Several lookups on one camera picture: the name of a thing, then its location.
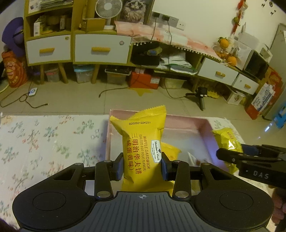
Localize red box under cabinet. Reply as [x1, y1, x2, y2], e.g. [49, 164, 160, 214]
[127, 72, 160, 89]

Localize cat picture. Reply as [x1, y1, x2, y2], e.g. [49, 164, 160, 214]
[117, 0, 155, 25]

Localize small black tripod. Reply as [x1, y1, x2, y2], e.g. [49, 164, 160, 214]
[185, 87, 208, 111]

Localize wooden cabinet with white drawers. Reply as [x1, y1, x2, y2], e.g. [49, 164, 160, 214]
[24, 1, 258, 94]

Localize white desk fan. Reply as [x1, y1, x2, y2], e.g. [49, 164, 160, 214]
[95, 0, 123, 30]

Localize pink cardboard box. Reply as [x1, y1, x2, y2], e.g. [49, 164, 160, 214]
[105, 110, 227, 171]

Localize purple hat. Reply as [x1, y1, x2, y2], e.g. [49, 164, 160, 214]
[2, 17, 25, 57]

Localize yellow waffle sandwich packet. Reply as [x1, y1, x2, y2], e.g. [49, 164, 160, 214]
[110, 105, 181, 194]

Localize floral tablecloth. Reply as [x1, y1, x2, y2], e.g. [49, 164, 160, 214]
[1, 115, 233, 226]

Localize orange printed bag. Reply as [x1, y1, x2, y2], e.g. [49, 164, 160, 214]
[1, 51, 28, 87]

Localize oranges on cabinet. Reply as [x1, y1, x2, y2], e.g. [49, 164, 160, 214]
[213, 37, 237, 67]

